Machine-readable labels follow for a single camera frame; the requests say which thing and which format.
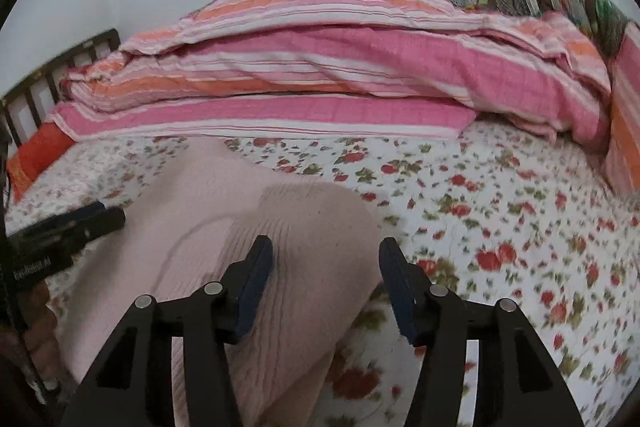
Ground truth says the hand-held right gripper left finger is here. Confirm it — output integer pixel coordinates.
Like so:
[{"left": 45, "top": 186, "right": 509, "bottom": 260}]
[{"left": 60, "top": 234, "right": 275, "bottom": 427}]

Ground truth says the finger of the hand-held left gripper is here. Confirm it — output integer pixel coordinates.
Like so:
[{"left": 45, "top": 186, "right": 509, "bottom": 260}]
[
  {"left": 30, "top": 207, "right": 127, "bottom": 258},
  {"left": 7, "top": 201, "right": 108, "bottom": 239}
]

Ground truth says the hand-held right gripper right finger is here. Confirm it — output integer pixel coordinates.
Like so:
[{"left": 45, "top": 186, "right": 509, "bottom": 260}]
[{"left": 378, "top": 237, "right": 586, "bottom": 427}]

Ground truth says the pink knit garment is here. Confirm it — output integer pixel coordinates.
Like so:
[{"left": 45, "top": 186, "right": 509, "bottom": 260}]
[{"left": 47, "top": 138, "right": 386, "bottom": 427}]

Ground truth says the person's left hand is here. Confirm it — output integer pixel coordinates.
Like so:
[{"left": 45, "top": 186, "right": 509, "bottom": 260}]
[{"left": 22, "top": 287, "right": 63, "bottom": 380}]

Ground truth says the orange red cushion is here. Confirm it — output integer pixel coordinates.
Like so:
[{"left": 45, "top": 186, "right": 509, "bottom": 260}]
[{"left": 5, "top": 122, "right": 76, "bottom": 202}]

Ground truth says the floral bed sheet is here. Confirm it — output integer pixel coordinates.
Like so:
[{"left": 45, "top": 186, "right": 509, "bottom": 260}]
[{"left": 0, "top": 117, "right": 640, "bottom": 427}]

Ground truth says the pink striped quilt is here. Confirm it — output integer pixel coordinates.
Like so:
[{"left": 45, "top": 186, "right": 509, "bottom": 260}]
[{"left": 50, "top": 0, "right": 613, "bottom": 152}]

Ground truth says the pink striped pillow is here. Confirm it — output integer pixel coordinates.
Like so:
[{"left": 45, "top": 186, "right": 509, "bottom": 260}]
[{"left": 600, "top": 22, "right": 640, "bottom": 195}]

